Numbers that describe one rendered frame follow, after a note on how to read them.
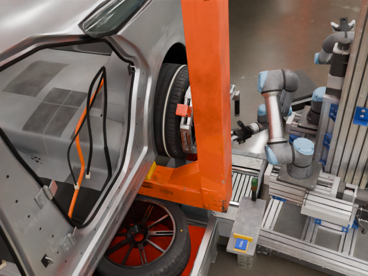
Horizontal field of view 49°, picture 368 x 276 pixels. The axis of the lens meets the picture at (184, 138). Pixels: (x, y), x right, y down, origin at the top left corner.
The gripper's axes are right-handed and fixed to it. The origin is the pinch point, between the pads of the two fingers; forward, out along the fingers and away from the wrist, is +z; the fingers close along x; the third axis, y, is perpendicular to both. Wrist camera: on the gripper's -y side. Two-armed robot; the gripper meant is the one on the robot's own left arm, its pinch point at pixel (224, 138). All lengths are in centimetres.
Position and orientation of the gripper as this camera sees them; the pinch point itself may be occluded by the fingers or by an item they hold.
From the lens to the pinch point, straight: 266.4
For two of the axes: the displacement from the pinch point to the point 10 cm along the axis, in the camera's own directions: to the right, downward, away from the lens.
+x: -4.4, -6.0, 6.7
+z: -8.9, 3.7, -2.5
